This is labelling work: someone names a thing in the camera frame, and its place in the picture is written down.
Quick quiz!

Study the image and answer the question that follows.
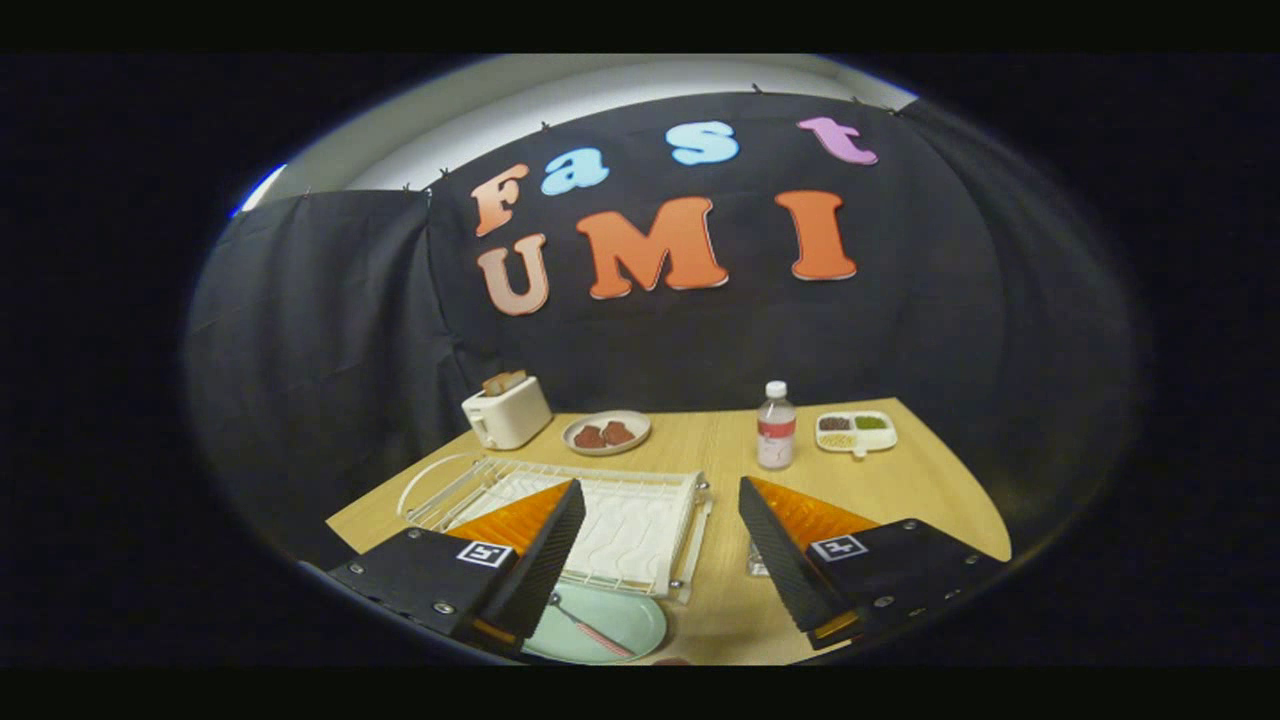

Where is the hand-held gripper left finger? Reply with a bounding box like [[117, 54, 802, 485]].
[[328, 478, 588, 649]]

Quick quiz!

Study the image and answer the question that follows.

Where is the white wire dish rack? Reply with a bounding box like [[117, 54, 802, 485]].
[[397, 452, 714, 605]]

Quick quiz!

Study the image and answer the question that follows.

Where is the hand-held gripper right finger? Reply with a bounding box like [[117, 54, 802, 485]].
[[738, 476, 1009, 651]]

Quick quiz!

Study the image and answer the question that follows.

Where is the beige plate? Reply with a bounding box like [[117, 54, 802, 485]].
[[562, 410, 653, 457]]

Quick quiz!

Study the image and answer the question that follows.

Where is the white divided dish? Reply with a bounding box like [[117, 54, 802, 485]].
[[814, 410, 898, 459]]

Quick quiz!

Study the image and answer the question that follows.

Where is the cream toaster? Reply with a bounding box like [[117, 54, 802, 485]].
[[461, 375, 553, 451]]

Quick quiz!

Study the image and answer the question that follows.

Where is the clear plastic water bottle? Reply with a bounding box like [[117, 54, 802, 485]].
[[756, 380, 797, 471]]

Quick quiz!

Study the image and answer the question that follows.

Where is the light green plate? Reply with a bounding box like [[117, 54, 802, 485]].
[[520, 580, 669, 665]]

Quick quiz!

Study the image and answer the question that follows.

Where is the red striped handle spoon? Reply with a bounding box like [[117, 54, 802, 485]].
[[548, 592, 636, 659]]

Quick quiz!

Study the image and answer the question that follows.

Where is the ceiling light panel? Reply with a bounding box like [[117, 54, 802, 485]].
[[235, 165, 288, 216]]

